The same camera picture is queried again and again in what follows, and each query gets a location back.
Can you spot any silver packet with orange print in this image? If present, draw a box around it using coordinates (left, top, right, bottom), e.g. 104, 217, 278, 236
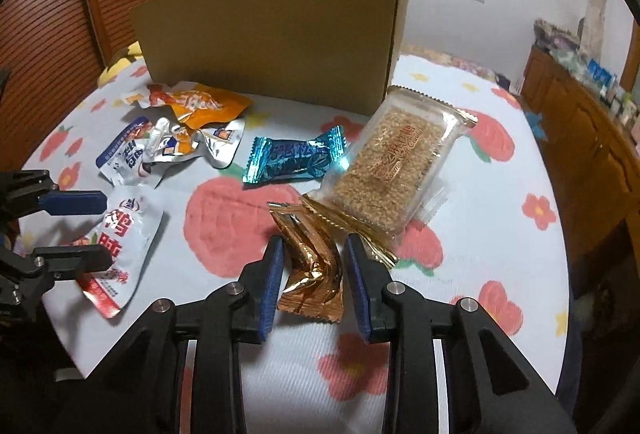
142, 116, 201, 165

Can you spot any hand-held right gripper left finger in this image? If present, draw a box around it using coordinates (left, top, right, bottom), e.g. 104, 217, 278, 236
65, 235, 286, 434

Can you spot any wooden cabinet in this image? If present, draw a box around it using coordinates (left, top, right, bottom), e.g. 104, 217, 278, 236
520, 44, 640, 265

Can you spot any yellow plush toy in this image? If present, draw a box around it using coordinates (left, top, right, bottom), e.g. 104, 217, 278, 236
97, 42, 148, 87

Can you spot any brown cardboard box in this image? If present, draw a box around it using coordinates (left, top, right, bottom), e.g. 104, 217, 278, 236
129, 0, 412, 112

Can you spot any pale patterned curtain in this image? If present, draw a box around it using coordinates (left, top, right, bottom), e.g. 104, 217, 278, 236
582, 0, 608, 49

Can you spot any orange snack packet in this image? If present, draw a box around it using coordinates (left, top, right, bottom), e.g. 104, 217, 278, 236
129, 82, 253, 127

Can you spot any blue and white snack packet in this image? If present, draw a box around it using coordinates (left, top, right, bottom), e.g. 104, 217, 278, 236
96, 116, 166, 187

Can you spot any row of small bottles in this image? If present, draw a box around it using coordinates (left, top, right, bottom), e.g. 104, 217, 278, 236
602, 84, 640, 145

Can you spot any copper foil snack packet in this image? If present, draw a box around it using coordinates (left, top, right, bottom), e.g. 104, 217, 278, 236
267, 201, 346, 323

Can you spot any white and red snack packet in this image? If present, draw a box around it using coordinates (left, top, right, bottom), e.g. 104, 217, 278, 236
75, 186, 165, 319

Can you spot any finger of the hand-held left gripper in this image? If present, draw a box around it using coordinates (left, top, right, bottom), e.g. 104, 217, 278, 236
20, 244, 113, 283
0, 170, 108, 217

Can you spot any wooden slatted wardrobe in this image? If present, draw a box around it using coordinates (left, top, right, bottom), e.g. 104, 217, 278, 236
0, 0, 243, 165

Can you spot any clear sesame bar packet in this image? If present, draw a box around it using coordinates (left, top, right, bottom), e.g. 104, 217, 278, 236
320, 85, 478, 239

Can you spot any blue foil candy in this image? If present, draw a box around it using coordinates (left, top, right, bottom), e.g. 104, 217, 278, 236
242, 125, 351, 185

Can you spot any blue box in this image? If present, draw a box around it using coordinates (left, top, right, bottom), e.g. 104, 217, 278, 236
587, 58, 616, 89

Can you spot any floral pillow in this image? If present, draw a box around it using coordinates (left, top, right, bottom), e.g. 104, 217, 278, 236
400, 44, 506, 79

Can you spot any small blue toy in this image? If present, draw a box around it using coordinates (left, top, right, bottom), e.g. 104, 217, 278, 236
525, 111, 546, 139

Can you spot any crumpled silver snack packet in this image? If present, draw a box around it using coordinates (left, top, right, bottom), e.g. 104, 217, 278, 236
192, 116, 246, 169

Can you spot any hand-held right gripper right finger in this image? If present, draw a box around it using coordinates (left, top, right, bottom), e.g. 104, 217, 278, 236
341, 233, 568, 434

